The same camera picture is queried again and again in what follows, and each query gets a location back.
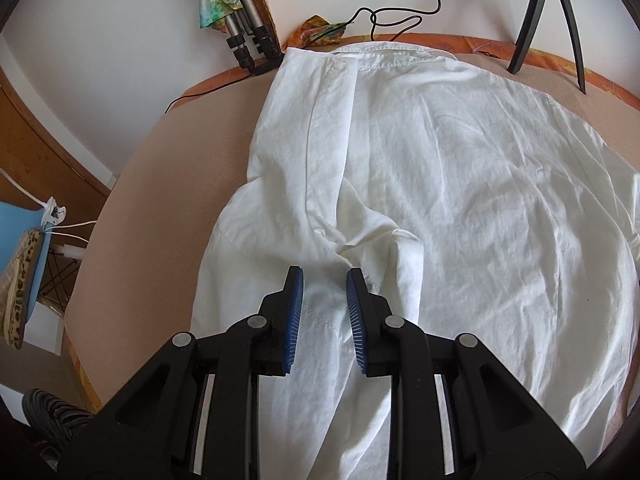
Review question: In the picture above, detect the orange patterned cloth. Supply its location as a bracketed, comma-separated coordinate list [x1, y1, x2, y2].
[286, 14, 348, 50]

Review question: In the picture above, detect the wooden cabinet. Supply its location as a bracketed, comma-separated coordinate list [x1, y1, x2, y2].
[0, 65, 113, 206]

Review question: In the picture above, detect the black ring light cable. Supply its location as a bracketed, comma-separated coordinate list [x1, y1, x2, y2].
[165, 0, 468, 112]

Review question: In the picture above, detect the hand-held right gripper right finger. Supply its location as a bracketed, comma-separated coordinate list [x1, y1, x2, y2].
[346, 267, 587, 480]

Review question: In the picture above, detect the black mini tripod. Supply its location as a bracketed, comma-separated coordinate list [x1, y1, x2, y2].
[506, 0, 588, 95]

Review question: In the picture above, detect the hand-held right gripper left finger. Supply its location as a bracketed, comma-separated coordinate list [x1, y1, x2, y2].
[55, 266, 305, 480]

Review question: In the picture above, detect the silver folded tripod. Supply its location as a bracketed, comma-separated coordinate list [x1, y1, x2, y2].
[215, 0, 284, 71]

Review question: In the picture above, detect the zebra striped slipper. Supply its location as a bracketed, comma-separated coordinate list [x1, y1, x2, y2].
[22, 389, 96, 441]

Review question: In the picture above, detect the white power strip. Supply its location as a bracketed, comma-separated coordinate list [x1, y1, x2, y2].
[40, 199, 68, 223]

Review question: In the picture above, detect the white cable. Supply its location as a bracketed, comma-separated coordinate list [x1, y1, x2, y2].
[47, 219, 97, 258]

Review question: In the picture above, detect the white shirt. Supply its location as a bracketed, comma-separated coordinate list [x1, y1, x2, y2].
[192, 41, 640, 471]

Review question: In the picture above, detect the leopard print cushion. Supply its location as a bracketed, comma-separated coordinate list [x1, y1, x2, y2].
[2, 230, 46, 353]

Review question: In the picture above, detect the blue chair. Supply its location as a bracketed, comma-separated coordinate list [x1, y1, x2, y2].
[0, 201, 81, 321]

